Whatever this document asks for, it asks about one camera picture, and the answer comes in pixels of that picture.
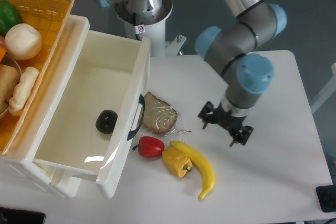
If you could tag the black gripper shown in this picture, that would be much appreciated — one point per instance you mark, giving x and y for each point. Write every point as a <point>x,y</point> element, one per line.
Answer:
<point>234,124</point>

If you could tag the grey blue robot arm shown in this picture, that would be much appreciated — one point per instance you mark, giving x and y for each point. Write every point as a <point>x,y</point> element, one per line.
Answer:
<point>231,54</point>

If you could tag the white drawer cabinet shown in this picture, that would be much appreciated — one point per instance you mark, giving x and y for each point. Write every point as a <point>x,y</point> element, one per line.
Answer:
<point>17,160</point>

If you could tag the yellow bell pepper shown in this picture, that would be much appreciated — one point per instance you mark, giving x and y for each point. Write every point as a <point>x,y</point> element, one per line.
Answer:
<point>176,161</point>

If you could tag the yellow banana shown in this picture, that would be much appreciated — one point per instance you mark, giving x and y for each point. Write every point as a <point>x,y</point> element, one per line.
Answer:
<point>203,165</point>

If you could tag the wrapped brown bread slice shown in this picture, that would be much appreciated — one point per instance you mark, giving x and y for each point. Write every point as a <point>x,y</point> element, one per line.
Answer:
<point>160,118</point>

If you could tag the red bell pepper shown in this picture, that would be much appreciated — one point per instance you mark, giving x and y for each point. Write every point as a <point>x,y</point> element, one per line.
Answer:
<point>149,147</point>

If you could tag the black round object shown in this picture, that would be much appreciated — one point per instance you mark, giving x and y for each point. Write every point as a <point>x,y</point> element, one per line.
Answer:
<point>106,121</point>

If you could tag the black device right edge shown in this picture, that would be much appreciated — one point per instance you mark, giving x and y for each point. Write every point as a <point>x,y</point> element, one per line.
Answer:
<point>326,197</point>

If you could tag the pale twisted bread roll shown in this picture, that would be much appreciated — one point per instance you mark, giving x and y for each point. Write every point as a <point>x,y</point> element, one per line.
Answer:
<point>22,90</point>

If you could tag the orange woven basket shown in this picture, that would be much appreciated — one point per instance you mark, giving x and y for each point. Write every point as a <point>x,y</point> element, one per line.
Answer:
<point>48,17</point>

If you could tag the round white bun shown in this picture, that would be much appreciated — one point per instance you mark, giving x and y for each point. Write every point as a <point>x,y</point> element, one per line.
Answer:
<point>23,42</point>

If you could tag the brown bread loaf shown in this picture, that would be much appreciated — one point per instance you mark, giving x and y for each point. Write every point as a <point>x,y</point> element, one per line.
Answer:
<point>9,79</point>

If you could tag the metal bowl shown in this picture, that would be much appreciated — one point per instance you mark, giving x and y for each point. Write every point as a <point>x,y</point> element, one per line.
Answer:
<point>6,60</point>

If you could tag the black device bottom left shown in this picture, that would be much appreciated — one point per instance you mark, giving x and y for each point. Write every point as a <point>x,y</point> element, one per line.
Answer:
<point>17,216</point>

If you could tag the green bell pepper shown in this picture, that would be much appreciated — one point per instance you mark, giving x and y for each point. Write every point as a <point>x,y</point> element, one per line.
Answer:
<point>10,17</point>

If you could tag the white frame right edge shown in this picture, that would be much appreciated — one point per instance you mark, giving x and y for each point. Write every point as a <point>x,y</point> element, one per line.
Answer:
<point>327,91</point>

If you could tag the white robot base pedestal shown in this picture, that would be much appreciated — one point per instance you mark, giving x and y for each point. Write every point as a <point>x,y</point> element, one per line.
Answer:
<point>147,18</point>

